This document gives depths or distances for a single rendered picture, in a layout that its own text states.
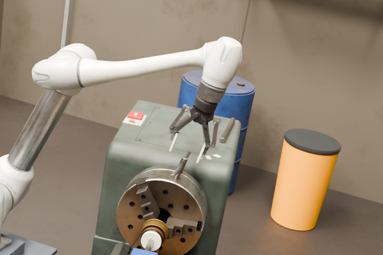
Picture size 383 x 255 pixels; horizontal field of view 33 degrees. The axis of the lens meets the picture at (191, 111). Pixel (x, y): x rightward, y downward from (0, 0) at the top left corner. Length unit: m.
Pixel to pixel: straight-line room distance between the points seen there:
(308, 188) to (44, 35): 2.84
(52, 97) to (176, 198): 0.59
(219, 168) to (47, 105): 0.68
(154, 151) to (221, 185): 0.28
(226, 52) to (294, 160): 2.61
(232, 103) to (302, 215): 0.94
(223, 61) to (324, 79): 3.34
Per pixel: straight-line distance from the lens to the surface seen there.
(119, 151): 2.46
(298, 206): 4.74
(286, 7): 5.33
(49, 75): 2.24
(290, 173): 4.66
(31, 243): 2.76
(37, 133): 2.51
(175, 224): 2.29
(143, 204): 2.29
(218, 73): 2.09
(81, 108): 6.12
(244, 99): 4.76
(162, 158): 2.44
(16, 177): 2.60
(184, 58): 2.26
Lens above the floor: 2.22
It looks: 19 degrees down
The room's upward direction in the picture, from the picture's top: 10 degrees clockwise
